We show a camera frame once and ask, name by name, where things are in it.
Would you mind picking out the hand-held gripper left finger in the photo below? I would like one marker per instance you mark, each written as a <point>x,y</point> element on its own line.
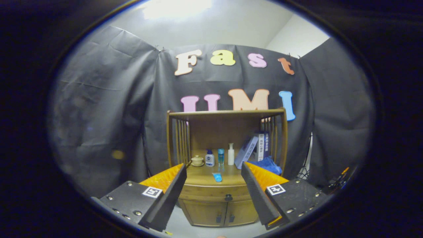
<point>167,201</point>

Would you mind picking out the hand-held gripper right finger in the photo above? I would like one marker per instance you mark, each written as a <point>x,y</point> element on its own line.
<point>257,198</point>

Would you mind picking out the lavender book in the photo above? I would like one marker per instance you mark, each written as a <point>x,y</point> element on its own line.
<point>246,152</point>

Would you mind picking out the wooden cabinet door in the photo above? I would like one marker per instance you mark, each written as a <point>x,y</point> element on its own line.
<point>241,211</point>
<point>205,213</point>

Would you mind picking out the white bottle with blue cap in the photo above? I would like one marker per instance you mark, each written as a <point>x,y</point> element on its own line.
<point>210,159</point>

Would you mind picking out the wooden drawer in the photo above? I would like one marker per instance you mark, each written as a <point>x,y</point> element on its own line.
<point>208,191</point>

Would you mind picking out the wooden countertop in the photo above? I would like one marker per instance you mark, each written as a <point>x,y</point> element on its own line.
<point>205,175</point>

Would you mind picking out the wooden cabinet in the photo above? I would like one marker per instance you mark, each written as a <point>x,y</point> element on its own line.
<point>214,127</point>

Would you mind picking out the beige lidded teacup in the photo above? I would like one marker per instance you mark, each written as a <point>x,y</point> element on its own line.
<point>197,161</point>

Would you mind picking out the blue towel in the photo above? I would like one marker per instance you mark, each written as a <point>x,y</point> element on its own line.
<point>269,167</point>

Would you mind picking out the clear blue bottle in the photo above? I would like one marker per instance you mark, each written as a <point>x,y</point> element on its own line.
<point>220,157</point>

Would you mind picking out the white pump bottle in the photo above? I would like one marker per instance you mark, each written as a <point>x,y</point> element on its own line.
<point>231,156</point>

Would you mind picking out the black equipment with orange clamp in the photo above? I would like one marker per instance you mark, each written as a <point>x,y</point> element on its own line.
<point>338,180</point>

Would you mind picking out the dark blue book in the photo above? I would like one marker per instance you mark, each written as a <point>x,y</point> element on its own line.
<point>266,145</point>

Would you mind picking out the white and blue tube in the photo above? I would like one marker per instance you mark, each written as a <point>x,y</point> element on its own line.
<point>217,177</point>

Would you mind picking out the black backdrop cloth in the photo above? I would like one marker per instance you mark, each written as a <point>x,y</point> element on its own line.
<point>99,99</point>

